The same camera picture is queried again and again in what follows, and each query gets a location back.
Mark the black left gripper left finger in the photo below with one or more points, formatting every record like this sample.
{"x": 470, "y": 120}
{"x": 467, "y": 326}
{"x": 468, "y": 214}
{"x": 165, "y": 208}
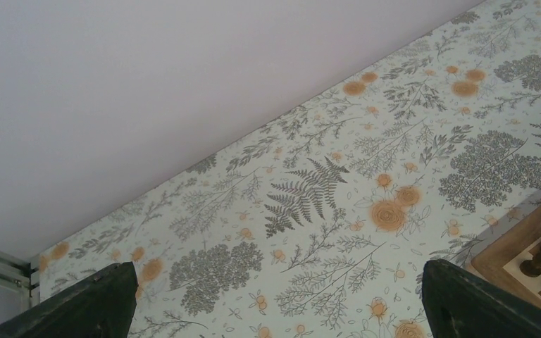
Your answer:
{"x": 101, "y": 305}

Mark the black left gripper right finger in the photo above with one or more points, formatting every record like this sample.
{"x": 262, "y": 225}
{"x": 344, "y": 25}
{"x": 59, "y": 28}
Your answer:
{"x": 458, "y": 303}

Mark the wooden chessboard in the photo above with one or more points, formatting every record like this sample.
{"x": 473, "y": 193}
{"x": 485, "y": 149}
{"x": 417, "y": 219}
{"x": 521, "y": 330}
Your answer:
{"x": 499, "y": 262}

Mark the floral patterned table mat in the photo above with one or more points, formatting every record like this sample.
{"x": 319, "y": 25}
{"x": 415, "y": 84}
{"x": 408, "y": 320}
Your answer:
{"x": 318, "y": 224}

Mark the aluminium frame post left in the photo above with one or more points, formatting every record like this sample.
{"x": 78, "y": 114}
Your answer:
{"x": 21, "y": 277}

